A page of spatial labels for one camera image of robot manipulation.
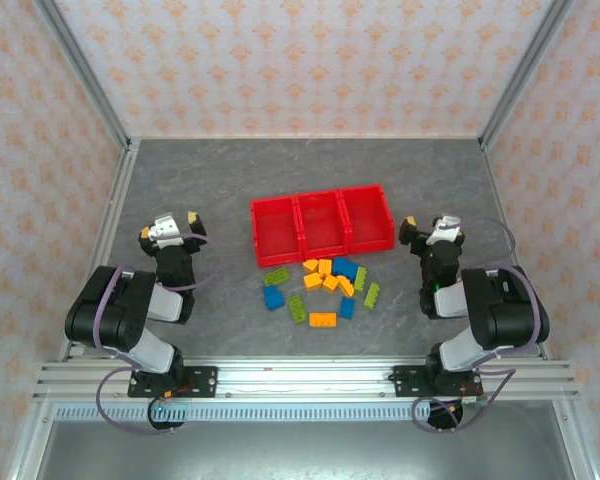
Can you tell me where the aluminium frame post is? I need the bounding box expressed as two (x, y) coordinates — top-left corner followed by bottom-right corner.
(478, 0), (576, 149)
(34, 0), (133, 149)

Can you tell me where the grey slotted cable duct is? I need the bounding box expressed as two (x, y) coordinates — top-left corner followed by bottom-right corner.
(54, 402), (481, 424)

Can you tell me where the aluminium mounting rail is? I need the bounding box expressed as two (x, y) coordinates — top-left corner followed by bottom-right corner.
(32, 357), (581, 401)

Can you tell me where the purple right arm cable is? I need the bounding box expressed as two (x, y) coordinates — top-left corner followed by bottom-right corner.
(410, 217), (551, 434)

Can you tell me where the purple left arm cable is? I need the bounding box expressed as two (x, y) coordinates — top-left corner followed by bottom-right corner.
(94, 233), (224, 437)

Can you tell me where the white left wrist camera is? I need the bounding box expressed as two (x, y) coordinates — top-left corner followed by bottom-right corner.
(149, 212), (185, 249)

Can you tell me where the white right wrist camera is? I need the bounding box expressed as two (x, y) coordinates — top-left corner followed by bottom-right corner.
(426, 214), (465, 246)

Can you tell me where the aluminium side rail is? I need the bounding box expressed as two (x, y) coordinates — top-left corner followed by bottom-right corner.
(479, 142), (551, 359)
(59, 139), (141, 361)

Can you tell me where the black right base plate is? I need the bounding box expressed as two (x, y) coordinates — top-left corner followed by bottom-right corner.
(392, 364), (483, 399)

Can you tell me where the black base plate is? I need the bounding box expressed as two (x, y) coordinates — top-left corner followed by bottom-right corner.
(392, 364), (483, 399)
(127, 365), (219, 400)

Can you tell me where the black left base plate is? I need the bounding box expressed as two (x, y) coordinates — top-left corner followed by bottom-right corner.
(127, 365), (219, 400)

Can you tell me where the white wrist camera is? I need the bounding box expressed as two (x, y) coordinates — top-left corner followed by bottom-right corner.
(426, 214), (465, 246)
(149, 212), (185, 249)

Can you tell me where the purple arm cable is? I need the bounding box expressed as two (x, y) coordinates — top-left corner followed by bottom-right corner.
(94, 233), (224, 437)
(410, 217), (551, 434)

